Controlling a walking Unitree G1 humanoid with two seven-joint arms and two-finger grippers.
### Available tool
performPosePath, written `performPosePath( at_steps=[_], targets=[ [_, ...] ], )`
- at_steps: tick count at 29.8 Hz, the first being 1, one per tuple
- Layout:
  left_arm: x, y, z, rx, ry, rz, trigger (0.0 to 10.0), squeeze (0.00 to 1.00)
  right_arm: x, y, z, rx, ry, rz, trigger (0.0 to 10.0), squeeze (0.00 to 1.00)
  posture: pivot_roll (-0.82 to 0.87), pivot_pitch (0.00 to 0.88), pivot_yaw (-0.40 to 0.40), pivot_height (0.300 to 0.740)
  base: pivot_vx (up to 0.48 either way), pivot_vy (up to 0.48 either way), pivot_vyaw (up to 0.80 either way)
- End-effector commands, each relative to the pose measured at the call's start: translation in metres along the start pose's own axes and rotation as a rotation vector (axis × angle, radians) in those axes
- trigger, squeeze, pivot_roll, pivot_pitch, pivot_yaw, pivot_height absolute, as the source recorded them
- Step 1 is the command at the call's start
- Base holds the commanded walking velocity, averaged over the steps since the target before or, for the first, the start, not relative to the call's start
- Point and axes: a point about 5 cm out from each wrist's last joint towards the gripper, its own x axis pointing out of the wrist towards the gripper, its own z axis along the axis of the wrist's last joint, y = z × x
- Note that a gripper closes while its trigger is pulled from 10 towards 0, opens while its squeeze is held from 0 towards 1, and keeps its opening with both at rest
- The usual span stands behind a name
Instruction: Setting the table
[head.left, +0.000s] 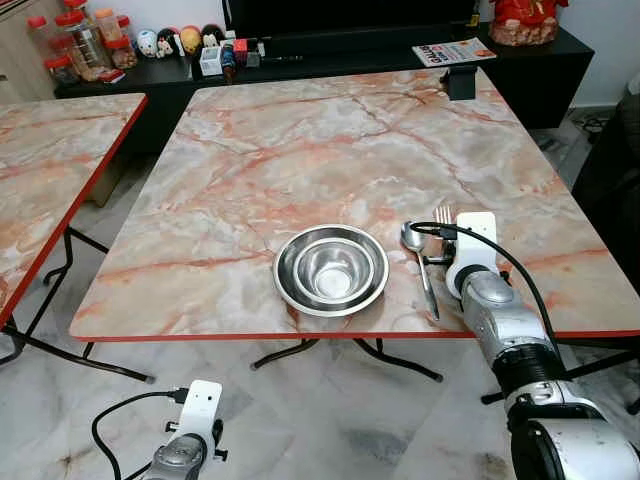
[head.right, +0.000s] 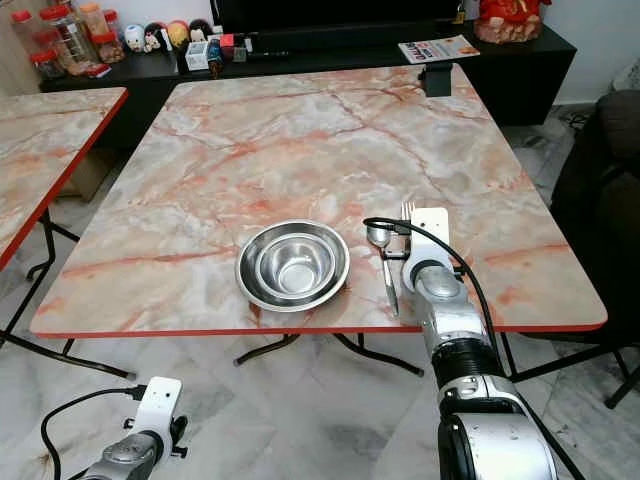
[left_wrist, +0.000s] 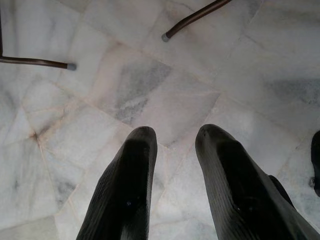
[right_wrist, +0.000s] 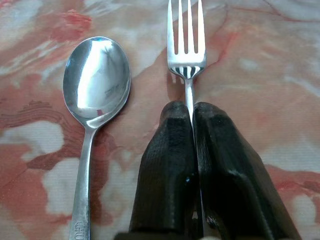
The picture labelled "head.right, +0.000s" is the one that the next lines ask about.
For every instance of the small red box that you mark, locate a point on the small red box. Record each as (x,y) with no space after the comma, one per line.
(227,43)

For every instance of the black television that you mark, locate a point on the black television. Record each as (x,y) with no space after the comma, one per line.
(340,12)

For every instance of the small jar red lid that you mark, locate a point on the small jar red lid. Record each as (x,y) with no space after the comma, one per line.
(48,65)

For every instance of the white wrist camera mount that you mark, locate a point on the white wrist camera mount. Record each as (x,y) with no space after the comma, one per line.
(157,405)
(430,240)

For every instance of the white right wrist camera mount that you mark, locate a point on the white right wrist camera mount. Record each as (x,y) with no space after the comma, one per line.
(430,240)

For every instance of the white round figurine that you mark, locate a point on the white round figurine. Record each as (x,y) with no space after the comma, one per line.
(135,39)

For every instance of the red ornament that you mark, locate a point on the red ornament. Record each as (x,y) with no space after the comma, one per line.
(512,20)

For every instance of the steel spoon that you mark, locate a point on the steel spoon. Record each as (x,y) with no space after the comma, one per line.
(378,236)

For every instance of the marble folding table red edge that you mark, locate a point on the marble folding table red edge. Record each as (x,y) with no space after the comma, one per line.
(50,150)
(310,160)

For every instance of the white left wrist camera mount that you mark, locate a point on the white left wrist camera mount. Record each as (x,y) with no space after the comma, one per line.
(157,405)

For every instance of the yellow round figurine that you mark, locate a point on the yellow round figurine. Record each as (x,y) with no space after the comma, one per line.
(178,34)

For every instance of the small steel bowl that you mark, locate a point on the small steel bowl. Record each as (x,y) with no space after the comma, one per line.
(296,265)

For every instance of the white desk holder box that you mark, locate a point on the white desk holder box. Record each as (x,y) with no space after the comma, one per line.
(197,58)

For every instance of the red and white magazine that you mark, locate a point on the red and white magazine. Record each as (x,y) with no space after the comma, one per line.
(440,49)

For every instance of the wide steel dish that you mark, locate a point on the wide steel dish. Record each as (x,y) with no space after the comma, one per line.
(248,265)

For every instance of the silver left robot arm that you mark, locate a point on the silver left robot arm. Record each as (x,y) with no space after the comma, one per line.
(130,465)

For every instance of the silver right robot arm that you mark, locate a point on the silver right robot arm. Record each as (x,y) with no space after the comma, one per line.
(460,330)

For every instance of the steel fork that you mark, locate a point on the steel fork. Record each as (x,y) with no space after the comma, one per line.
(407,211)

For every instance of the orange snack jar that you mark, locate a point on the orange snack jar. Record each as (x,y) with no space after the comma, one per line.
(93,20)

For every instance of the black table clamp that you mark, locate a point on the black table clamp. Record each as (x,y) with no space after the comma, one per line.
(437,81)

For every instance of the black round figurine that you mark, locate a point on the black round figurine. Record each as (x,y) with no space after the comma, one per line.
(199,31)
(157,37)

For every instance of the large clear jar red lid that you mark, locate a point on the large clear jar red lid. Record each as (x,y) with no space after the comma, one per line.
(72,38)

